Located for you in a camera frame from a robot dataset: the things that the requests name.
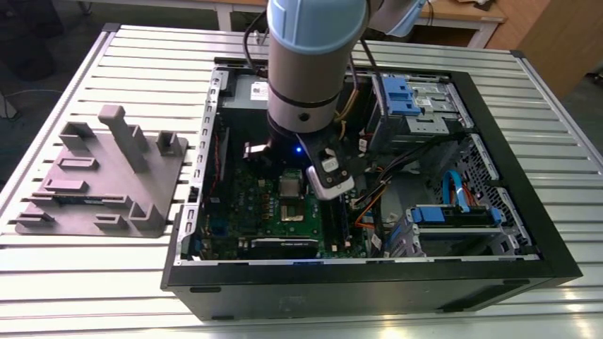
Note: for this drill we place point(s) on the hard disk in blue carrier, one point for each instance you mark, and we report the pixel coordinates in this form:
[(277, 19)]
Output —
[(434, 215)]

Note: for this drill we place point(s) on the blue plastic drive latch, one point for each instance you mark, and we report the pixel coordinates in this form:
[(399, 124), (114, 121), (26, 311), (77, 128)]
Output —
[(398, 92)]

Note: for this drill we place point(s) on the wooden desk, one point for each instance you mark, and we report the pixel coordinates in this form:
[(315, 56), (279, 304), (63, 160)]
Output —
[(462, 14)]

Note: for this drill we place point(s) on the black graphics card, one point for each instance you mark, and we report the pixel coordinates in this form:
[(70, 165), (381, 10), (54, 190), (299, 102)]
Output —
[(283, 245)]

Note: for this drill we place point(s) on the dark office chair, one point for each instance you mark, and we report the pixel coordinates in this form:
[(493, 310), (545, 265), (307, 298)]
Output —
[(28, 35)]

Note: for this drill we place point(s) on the white desk frame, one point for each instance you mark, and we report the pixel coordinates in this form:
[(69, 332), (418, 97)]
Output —
[(225, 19)]

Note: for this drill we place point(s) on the CPU socket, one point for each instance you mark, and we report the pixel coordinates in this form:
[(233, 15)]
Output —
[(293, 212)]

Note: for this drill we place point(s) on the silver CPU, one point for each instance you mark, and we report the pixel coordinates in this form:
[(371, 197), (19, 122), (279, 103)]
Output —
[(290, 186)]

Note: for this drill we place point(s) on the RAM stick with blue label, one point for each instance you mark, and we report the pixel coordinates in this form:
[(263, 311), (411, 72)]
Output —
[(85, 201)]

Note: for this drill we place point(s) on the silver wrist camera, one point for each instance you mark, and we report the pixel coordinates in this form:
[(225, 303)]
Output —
[(335, 192)]

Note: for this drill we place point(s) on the green motherboard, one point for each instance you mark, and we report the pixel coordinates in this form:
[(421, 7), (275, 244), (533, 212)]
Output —
[(250, 226)]

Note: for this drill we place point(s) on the grey power supply unit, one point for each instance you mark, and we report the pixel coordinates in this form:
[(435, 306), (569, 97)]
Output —
[(241, 123)]

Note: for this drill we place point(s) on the silver metal drive cage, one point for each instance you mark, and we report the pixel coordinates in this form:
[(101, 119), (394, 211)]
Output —
[(434, 123)]

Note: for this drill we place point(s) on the grey plastic parts rack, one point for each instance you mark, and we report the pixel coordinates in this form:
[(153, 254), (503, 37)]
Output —
[(118, 197)]

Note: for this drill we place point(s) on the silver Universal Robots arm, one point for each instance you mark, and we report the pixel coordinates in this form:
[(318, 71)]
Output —
[(306, 88)]

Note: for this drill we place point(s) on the black open PC case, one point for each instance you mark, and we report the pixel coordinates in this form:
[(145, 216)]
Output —
[(330, 293)]

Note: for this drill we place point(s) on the silver metal disk bay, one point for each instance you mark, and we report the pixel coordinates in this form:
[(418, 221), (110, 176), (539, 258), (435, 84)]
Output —
[(462, 234)]

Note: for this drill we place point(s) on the black RAM slot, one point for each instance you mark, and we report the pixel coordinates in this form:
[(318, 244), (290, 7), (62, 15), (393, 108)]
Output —
[(342, 222), (326, 219)]

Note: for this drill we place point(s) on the wooden panel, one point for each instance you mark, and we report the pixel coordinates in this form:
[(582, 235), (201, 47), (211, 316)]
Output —
[(555, 42)]

